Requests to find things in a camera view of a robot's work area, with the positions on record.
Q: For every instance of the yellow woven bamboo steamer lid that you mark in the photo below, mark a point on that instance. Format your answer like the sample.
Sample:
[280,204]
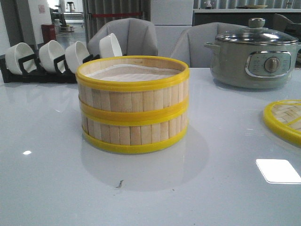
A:
[283,118]

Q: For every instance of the bamboo steamer basket yellow rims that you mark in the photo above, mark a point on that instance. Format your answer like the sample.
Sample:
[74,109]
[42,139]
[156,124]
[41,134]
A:
[135,139]

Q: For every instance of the grey upholstered chair left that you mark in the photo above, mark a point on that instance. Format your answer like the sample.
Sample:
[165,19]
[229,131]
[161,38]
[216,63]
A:
[135,36]

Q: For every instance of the grey upholstered chair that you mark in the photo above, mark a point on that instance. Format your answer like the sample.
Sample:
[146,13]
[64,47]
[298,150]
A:
[189,47]
[135,36]

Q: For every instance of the white ceramic bowl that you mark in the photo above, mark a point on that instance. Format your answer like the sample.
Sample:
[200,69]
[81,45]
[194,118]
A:
[109,46]
[47,54]
[14,53]
[75,54]

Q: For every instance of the grey upholstered chair right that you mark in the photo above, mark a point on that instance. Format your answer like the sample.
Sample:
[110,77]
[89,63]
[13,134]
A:
[189,47]

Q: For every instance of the white refrigerator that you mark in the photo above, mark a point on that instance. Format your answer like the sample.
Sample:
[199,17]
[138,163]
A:
[170,18]

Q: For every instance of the green electric cooking pot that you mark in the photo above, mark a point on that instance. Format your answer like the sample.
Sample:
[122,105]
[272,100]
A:
[252,66]

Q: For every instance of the black dish rack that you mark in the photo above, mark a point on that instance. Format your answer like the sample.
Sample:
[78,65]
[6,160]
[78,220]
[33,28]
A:
[62,73]

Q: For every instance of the red box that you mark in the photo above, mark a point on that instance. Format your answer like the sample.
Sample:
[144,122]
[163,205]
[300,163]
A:
[48,32]

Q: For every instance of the dark cabinet counter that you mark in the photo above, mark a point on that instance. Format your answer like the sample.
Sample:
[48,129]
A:
[241,16]

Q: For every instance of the glass pot lid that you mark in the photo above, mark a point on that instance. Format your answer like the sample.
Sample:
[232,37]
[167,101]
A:
[256,33]

